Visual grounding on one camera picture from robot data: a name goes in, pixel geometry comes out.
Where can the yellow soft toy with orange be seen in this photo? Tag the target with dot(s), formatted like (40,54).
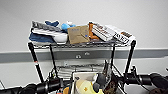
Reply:
(85,87)

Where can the pale basket with dark spots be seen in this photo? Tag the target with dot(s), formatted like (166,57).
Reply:
(83,76)

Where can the long grey wall band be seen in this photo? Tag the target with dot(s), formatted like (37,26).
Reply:
(16,56)

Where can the white bowl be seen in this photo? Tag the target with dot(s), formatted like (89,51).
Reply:
(61,38)

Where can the white striped box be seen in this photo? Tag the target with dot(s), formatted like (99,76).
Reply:
(103,32)

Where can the small white wall socket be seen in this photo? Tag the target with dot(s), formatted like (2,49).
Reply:
(87,53)
(78,56)

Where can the brown paper bag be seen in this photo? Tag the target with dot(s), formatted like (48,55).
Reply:
(79,35)

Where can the grey slim item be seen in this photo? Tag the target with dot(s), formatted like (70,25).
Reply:
(96,83)

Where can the white printed packet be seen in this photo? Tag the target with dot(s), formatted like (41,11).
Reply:
(122,36)

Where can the orange packet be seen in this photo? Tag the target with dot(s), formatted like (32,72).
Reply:
(91,33)

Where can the light blue toy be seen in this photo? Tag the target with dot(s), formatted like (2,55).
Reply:
(66,26)

